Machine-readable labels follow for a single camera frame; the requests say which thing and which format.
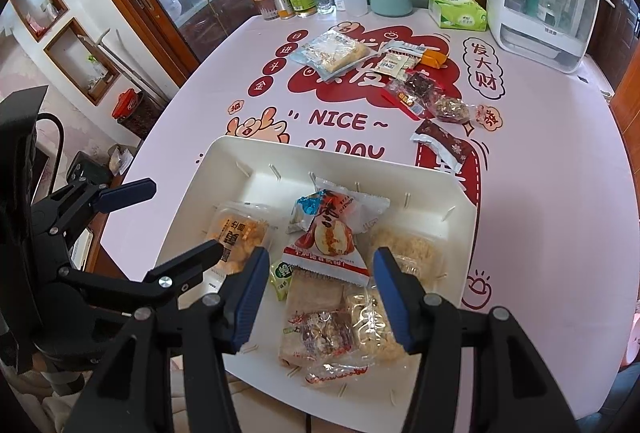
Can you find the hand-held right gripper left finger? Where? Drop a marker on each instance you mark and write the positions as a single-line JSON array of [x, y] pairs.
[[250, 298]]

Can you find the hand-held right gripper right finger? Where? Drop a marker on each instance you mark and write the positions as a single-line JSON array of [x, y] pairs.
[[395, 303]]

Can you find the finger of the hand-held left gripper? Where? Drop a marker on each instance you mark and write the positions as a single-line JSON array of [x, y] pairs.
[[180, 268], [125, 194]]

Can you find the clear packet of rice cake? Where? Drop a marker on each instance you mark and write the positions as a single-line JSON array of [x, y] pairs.
[[367, 318]]

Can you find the small green snack packet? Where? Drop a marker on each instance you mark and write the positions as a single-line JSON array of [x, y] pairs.
[[280, 278]]

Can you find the clear packet of biscuit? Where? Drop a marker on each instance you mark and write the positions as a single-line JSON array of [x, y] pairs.
[[415, 245]]

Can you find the beige wafer packet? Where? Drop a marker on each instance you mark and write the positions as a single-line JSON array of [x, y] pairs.
[[312, 293]]

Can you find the clear packet of orange puffs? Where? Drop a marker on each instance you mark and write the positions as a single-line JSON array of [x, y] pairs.
[[240, 233]]

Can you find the clear candy packet red print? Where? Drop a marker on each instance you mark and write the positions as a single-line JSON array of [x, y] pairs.
[[325, 330]]

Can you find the red and white snack packet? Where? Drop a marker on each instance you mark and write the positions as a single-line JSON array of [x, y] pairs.
[[335, 233]]

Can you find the white plastic tray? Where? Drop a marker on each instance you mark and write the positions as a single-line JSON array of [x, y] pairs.
[[240, 185]]

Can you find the small blue snack packet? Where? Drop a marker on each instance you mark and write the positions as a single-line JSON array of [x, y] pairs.
[[307, 210]]

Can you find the black box appliance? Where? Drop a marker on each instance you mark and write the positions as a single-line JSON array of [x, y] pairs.
[[87, 170]]

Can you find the container with red lid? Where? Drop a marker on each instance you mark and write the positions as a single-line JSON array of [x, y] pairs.
[[127, 105]]

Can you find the brown flower print snack packet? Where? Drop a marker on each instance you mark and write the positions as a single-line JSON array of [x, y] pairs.
[[447, 145]]

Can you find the clear packet of nut candy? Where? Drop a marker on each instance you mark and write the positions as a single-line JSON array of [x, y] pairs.
[[452, 109]]

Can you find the glass tumbler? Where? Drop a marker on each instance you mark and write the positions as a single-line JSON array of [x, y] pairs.
[[267, 8]]

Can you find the white label snack packet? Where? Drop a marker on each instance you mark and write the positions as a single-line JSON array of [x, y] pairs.
[[400, 60]]

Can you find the small metal tin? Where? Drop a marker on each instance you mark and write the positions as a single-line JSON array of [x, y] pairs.
[[281, 0]]

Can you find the small orange snack packet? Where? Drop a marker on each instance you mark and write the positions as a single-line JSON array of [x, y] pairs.
[[432, 57]]

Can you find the clear pack of crumb cake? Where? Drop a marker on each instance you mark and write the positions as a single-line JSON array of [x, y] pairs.
[[332, 53]]

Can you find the small glass jar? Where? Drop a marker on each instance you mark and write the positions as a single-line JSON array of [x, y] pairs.
[[324, 2]]

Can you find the green tissue pack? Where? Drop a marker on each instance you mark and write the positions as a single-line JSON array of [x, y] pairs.
[[457, 15]]

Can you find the white countertop cup cabinet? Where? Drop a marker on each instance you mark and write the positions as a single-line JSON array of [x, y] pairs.
[[540, 33]]

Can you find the wooden cabinet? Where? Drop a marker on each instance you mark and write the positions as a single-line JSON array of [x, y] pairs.
[[627, 103]]

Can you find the wooden framed wall niche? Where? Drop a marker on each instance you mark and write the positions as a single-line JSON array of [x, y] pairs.
[[82, 63]]

